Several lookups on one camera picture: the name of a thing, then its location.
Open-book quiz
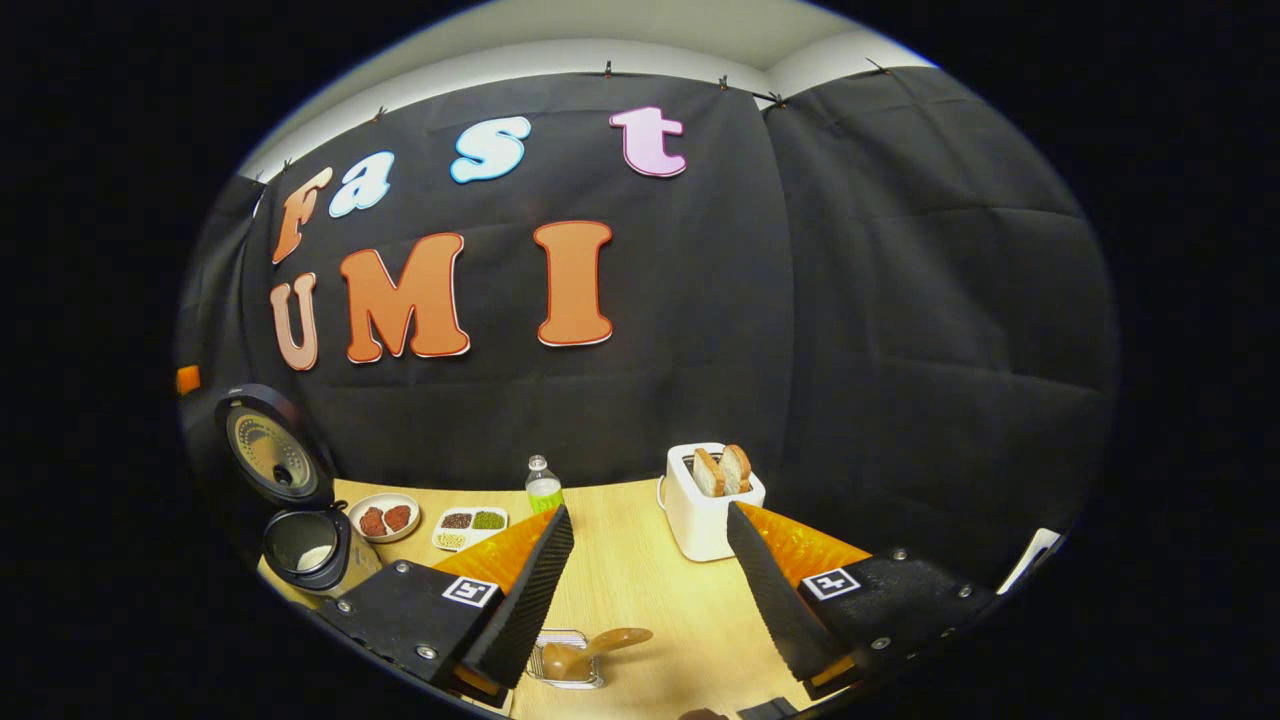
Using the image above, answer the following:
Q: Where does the wire chopstick holder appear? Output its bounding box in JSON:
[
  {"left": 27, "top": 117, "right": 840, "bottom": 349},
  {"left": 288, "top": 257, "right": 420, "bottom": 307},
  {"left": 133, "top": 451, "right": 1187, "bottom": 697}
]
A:
[{"left": 527, "top": 628, "right": 606, "bottom": 691}]

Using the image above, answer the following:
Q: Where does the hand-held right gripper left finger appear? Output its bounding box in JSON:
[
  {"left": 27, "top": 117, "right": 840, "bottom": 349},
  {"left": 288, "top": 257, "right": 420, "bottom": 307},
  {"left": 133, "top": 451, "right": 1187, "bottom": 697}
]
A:
[{"left": 308, "top": 505, "right": 578, "bottom": 709}]

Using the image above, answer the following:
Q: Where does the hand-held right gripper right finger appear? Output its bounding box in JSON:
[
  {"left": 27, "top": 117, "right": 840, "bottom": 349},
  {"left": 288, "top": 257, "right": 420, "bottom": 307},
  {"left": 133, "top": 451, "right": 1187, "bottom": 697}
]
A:
[{"left": 724, "top": 500, "right": 999, "bottom": 713}]

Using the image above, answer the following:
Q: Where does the black backdrop cloth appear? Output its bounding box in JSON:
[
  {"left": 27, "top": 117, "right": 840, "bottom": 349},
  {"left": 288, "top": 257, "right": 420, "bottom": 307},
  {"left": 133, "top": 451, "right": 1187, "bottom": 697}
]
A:
[{"left": 175, "top": 65, "right": 1119, "bottom": 591}]

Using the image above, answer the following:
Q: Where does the dark rice cooker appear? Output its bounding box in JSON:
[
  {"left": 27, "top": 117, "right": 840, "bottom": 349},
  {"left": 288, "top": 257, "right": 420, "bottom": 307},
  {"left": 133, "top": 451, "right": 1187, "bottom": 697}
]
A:
[{"left": 214, "top": 383, "right": 387, "bottom": 599}]

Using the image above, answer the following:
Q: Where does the green label plastic bottle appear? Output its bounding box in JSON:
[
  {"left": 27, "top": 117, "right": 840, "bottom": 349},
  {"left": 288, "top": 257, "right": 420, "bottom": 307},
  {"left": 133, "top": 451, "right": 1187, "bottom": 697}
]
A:
[{"left": 525, "top": 455, "right": 564, "bottom": 516}]

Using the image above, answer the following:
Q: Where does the white toaster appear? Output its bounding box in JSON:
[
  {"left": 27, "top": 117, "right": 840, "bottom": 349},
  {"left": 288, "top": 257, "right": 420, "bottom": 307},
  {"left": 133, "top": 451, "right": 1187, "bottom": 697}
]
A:
[{"left": 657, "top": 443, "right": 767, "bottom": 563}]

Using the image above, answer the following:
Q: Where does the row of black cloth clips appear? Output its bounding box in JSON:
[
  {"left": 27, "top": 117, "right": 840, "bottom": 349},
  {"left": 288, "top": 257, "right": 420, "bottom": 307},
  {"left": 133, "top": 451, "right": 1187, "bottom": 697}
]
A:
[{"left": 255, "top": 58, "right": 891, "bottom": 186}]

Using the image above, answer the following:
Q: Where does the white divided bean dish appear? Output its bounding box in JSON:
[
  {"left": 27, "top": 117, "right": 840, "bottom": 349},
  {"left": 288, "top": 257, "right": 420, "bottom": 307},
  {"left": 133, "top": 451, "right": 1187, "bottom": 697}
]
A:
[{"left": 432, "top": 506, "right": 510, "bottom": 553}]

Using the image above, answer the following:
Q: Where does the wooden spoon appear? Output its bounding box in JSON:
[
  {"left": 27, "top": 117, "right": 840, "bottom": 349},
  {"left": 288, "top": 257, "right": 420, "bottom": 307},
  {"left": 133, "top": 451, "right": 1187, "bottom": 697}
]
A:
[{"left": 540, "top": 627, "right": 655, "bottom": 683}]

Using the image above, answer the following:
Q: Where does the round plate with red food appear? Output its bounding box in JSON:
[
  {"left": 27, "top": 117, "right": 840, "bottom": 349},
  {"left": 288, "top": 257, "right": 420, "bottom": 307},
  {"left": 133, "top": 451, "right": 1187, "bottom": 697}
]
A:
[{"left": 347, "top": 492, "right": 422, "bottom": 544}]

